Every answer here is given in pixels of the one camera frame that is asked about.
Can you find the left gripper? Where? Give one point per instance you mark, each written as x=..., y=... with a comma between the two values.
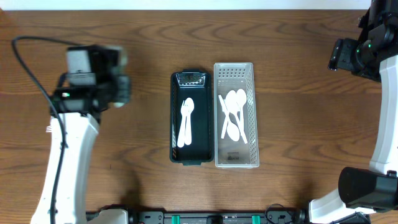
x=121, y=86

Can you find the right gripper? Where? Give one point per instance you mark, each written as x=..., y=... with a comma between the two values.
x=337, y=54

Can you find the white plastic fork diagonal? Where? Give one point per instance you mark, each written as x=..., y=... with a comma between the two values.
x=181, y=135

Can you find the white plastic spoon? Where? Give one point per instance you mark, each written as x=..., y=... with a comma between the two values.
x=188, y=130
x=232, y=130
x=225, y=123
x=241, y=101
x=233, y=107

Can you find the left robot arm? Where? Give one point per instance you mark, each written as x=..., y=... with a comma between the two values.
x=94, y=82

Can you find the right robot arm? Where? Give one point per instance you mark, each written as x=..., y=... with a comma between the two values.
x=363, y=192

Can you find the black plastic basket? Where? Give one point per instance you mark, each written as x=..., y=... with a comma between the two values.
x=194, y=84

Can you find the white plastic fork crosswise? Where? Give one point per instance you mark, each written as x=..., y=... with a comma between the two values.
x=48, y=128

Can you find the clear plastic basket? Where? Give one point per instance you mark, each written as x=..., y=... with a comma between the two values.
x=229, y=153

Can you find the black mounting rail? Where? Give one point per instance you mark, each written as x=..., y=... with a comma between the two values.
x=124, y=214

